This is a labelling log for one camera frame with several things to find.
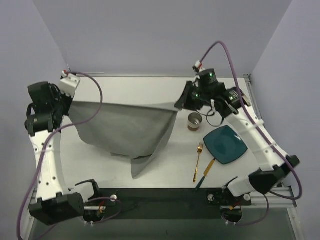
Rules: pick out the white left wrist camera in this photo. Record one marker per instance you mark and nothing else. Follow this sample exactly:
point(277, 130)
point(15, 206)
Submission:
point(68, 84)

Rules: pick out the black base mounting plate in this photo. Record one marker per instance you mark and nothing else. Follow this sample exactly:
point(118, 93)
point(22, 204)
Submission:
point(161, 204)

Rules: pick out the metal cup cork base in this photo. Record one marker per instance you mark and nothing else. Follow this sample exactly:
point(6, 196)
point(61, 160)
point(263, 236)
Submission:
point(194, 121)

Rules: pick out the aluminium table edge rail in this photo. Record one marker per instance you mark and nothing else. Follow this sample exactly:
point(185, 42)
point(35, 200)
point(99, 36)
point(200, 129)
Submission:
point(91, 78)

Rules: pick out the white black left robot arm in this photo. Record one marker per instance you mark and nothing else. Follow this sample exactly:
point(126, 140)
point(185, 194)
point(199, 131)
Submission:
point(54, 201)

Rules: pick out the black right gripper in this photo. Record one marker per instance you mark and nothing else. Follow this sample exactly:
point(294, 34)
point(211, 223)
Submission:
point(186, 94)

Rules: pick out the teal square plate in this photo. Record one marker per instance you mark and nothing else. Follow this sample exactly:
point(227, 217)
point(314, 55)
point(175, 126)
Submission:
point(225, 145)

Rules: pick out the grey cloth placemat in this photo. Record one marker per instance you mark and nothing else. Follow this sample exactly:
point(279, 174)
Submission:
point(136, 132)

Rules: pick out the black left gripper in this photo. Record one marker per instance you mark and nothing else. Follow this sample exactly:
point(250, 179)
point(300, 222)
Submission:
point(63, 100)

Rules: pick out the aluminium front frame rail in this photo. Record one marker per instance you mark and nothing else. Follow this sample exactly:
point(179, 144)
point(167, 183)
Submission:
point(275, 197)

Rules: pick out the aluminium right side rail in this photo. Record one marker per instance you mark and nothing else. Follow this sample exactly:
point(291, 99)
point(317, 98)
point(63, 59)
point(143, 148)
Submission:
point(252, 95)

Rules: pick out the gold fork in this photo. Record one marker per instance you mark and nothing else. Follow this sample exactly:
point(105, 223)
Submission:
point(199, 151)

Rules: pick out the gold knife teal handle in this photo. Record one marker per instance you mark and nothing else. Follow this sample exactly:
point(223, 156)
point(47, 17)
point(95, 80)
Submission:
point(205, 174)

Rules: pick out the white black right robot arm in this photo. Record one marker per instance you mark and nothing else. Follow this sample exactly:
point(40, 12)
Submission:
point(235, 108)

